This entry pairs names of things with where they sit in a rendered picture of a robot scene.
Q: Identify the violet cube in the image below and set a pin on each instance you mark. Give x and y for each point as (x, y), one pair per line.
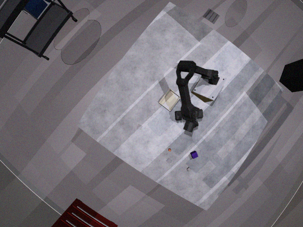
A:
(194, 154)

